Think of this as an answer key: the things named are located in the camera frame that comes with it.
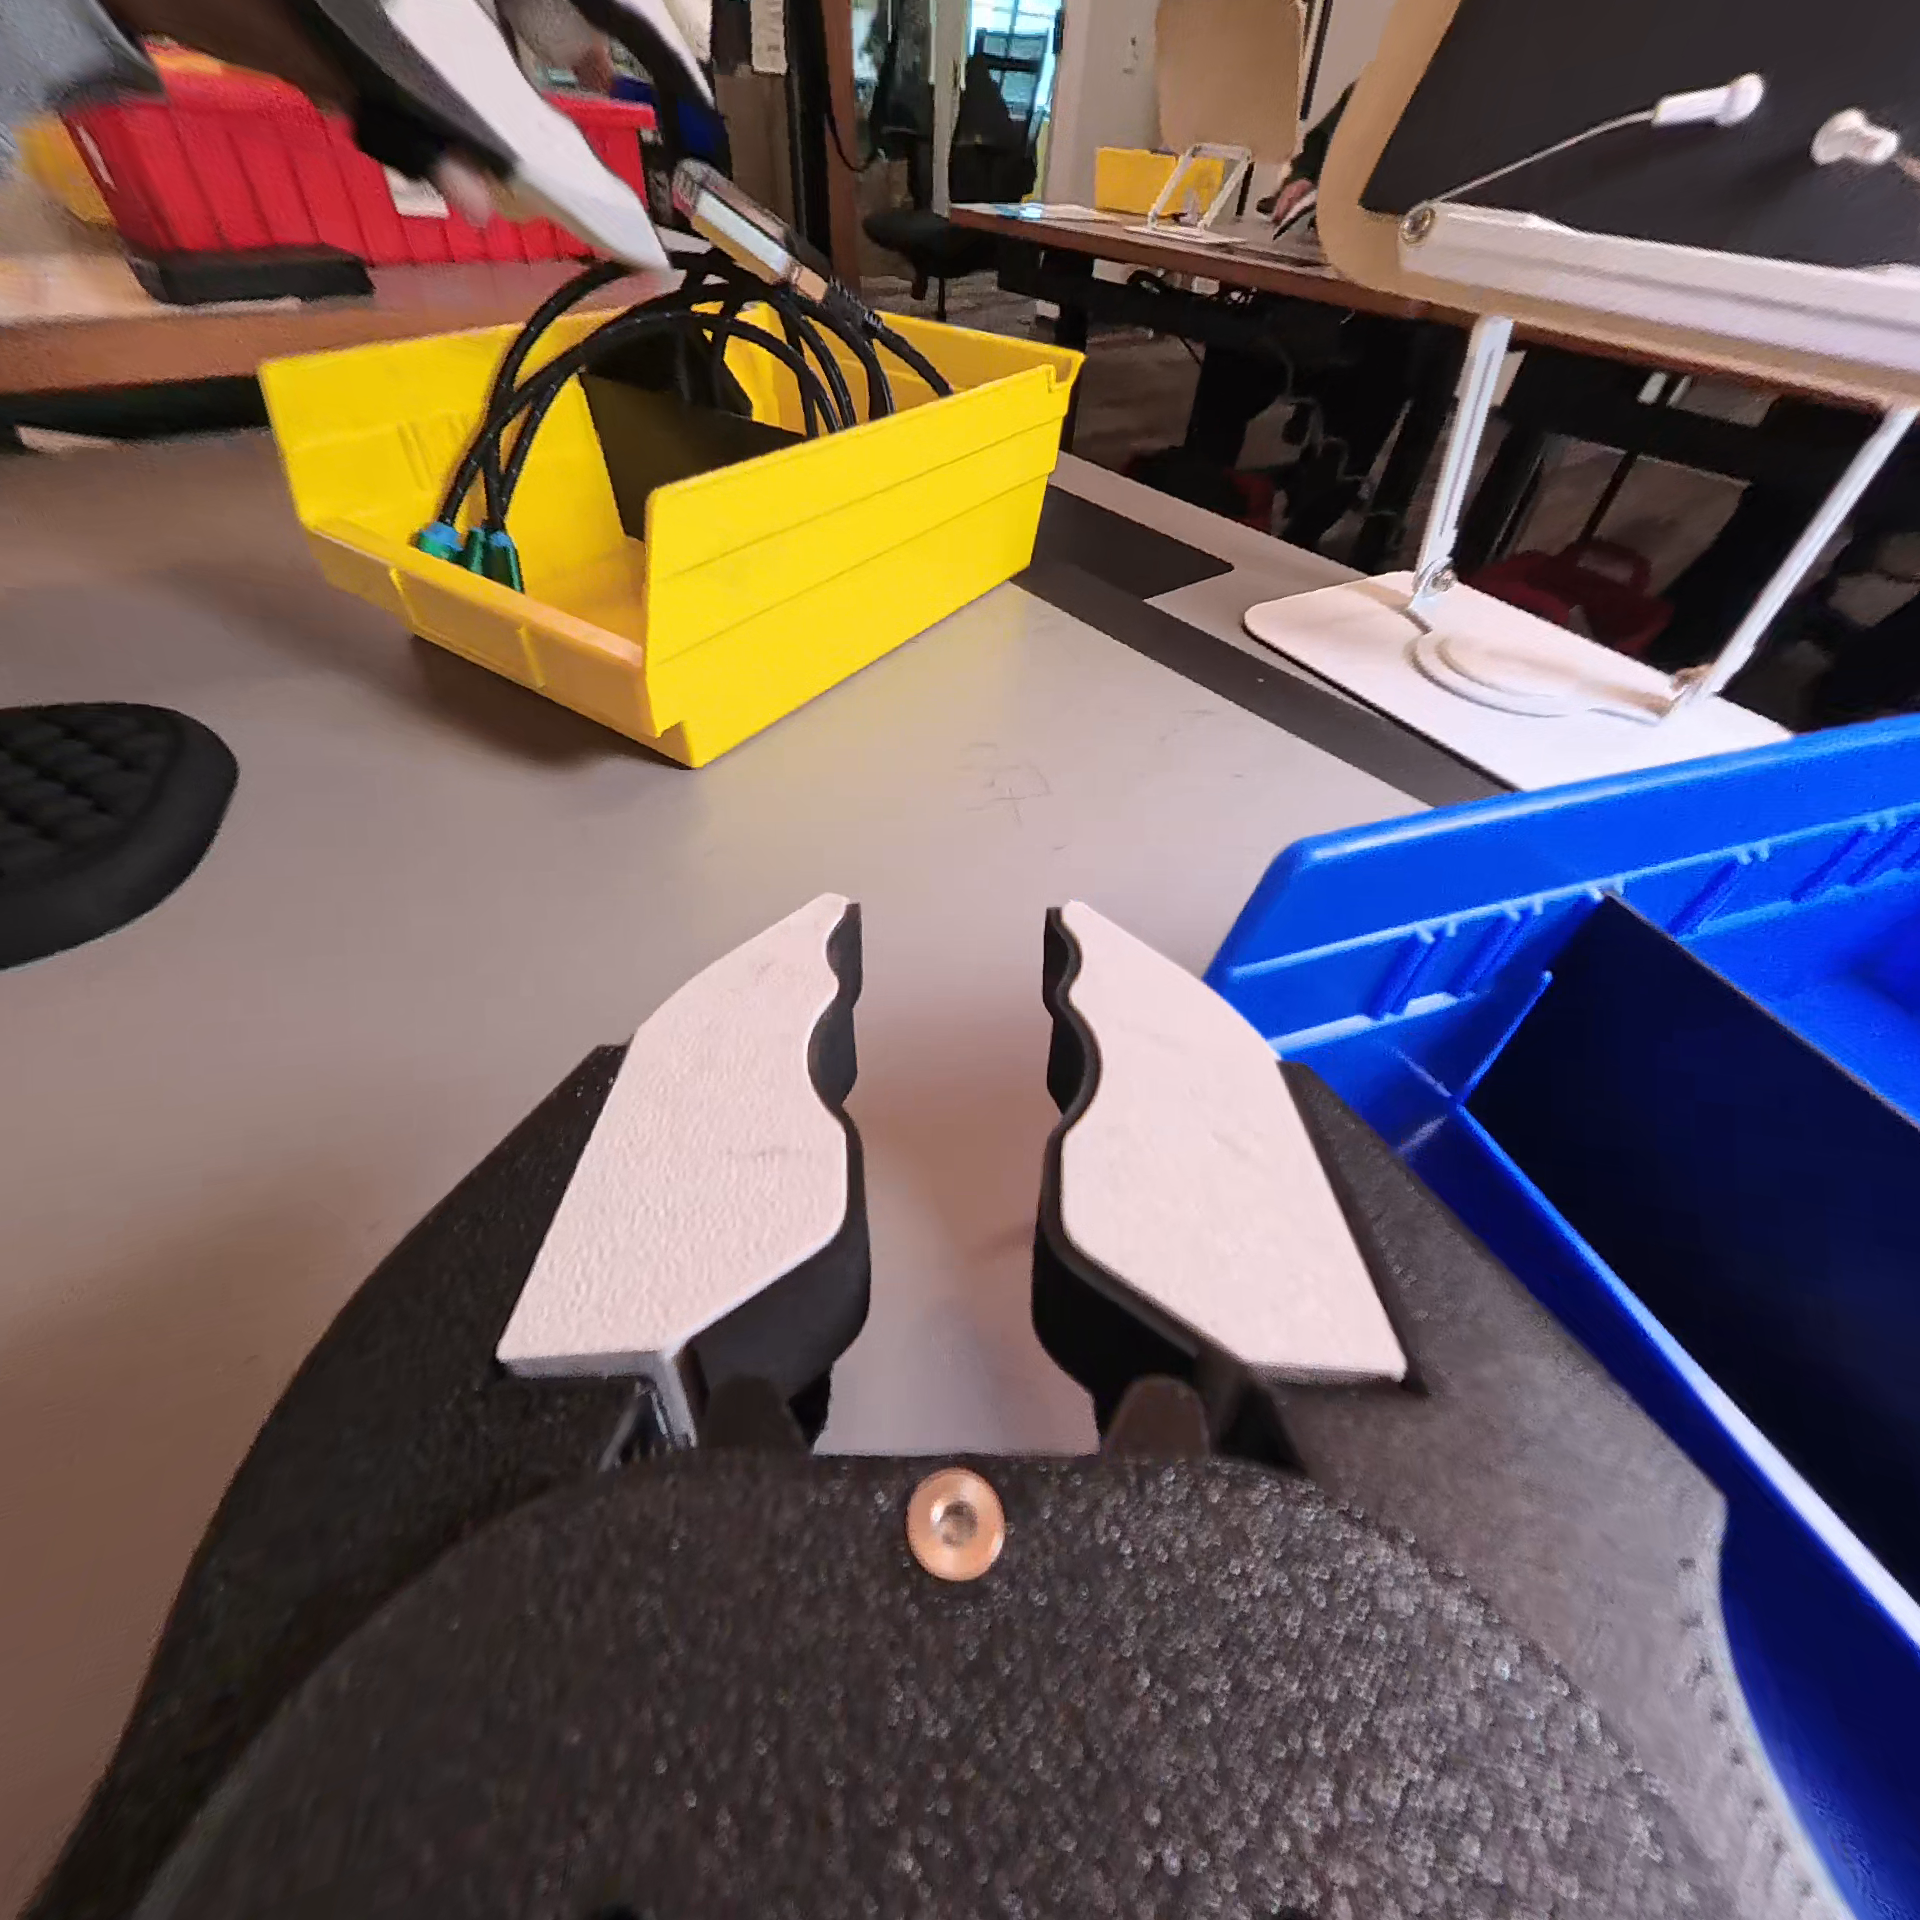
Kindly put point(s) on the black office chair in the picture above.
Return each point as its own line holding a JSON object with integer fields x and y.
{"x": 990, "y": 143}

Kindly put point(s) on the white page holder clip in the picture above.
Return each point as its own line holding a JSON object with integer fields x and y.
{"x": 1854, "y": 140}
{"x": 1710, "y": 99}

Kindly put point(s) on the grey hdmi switch box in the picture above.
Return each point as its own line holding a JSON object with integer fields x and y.
{"x": 742, "y": 223}

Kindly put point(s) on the black bin divider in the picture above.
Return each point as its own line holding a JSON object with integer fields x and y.
{"x": 675, "y": 450}

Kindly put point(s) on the grey wood-edged table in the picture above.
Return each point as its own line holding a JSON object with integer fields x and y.
{"x": 152, "y": 344}

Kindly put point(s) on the brown standing desk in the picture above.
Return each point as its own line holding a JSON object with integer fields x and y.
{"x": 1142, "y": 249}

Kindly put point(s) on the red ribbed bin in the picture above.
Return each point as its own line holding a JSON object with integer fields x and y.
{"x": 222, "y": 180}

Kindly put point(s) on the person's left forearm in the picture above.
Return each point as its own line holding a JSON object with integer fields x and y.
{"x": 60, "y": 53}

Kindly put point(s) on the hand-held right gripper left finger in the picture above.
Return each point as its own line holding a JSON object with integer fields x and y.
{"x": 690, "y": 1185}

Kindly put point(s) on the black textured pad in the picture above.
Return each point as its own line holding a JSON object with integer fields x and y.
{"x": 92, "y": 824}

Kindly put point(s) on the person's left hand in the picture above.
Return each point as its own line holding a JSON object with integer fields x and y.
{"x": 222, "y": 32}

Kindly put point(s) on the blue plastic bin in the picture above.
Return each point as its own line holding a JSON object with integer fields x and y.
{"x": 1498, "y": 901}

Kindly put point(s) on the red storage tote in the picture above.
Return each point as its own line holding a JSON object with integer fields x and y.
{"x": 1575, "y": 594}

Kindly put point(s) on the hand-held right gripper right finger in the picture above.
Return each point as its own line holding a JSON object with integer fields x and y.
{"x": 1199, "y": 1185}

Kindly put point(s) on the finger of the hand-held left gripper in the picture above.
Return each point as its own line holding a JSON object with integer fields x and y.
{"x": 668, "y": 37}
{"x": 524, "y": 143}

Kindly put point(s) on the yellow plastic bin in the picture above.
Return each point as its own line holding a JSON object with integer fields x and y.
{"x": 1125, "y": 180}
{"x": 840, "y": 556}

